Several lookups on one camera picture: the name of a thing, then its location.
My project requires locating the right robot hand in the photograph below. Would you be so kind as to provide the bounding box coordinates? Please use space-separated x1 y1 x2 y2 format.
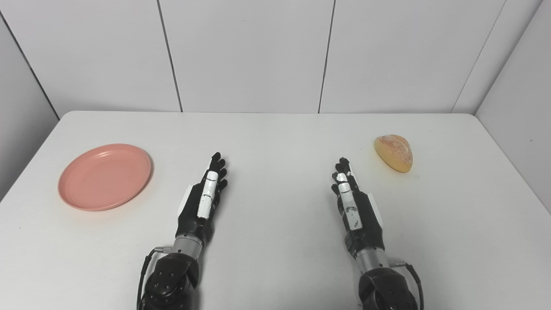
331 157 385 257

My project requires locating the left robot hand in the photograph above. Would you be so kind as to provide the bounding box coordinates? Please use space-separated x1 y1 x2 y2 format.
176 152 229 245

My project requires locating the golden bread roll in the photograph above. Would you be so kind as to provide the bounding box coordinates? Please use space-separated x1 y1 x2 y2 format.
374 134 414 174

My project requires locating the pink plastic plate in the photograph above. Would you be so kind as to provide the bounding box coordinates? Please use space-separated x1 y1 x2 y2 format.
58 143 152 212

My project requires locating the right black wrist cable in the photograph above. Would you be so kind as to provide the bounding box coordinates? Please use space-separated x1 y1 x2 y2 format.
389 260 426 310

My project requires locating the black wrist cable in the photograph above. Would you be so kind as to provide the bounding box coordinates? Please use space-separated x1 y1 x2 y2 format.
389 260 426 310
136 246 172 310

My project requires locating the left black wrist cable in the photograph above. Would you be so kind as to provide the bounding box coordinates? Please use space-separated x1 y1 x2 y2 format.
136 246 172 310

